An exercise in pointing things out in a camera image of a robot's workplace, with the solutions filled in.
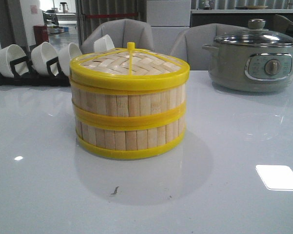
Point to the white cabinet boxes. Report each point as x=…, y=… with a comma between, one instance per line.
x=167, y=19

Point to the grey upholstered chair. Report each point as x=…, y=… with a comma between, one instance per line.
x=121, y=32
x=188, y=44

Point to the grey electric cooking pot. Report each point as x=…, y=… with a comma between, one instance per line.
x=250, y=68

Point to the glass pot lid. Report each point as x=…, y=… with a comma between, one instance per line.
x=256, y=35

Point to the white ceramic bowl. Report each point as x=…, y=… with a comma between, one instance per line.
x=104, y=43
x=66, y=54
x=8, y=54
x=40, y=55

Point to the black bowl rack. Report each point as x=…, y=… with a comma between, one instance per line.
x=55, y=75

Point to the right grey upholstered chair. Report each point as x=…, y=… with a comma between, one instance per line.
x=188, y=44

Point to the left grey upholstered chair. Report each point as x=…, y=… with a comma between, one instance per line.
x=121, y=32

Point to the red bin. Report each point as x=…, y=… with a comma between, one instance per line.
x=41, y=34

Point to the bamboo steamer tray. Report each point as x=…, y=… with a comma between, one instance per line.
x=136, y=144
x=136, y=111

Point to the woven bamboo steamer lid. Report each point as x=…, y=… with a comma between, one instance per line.
x=127, y=71

